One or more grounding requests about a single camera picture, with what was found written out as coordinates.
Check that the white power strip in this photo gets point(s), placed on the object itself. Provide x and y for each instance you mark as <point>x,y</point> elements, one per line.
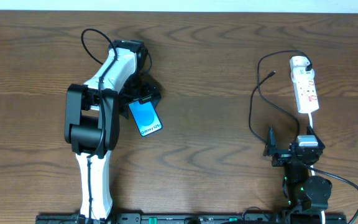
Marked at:
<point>304,85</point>

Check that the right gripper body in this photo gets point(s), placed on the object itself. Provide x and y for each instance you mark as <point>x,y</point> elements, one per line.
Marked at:
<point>285,154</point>

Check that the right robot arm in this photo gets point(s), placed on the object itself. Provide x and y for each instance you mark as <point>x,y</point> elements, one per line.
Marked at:
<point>306,193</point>

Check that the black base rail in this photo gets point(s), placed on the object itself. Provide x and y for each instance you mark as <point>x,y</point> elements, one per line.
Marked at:
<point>136,218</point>

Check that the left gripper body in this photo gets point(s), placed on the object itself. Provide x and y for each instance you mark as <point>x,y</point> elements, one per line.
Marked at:
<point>146,96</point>

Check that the blue Galaxy smartphone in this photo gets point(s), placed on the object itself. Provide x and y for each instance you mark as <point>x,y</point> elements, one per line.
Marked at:
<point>145,117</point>

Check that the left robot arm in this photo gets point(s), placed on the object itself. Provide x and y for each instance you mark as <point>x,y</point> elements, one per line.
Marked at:
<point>92,117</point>

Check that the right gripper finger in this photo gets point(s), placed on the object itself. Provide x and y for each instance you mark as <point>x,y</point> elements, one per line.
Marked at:
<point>310,131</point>
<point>271,145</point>

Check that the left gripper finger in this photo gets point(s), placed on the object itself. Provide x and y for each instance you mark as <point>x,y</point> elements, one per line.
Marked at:
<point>153,99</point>
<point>124,110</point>

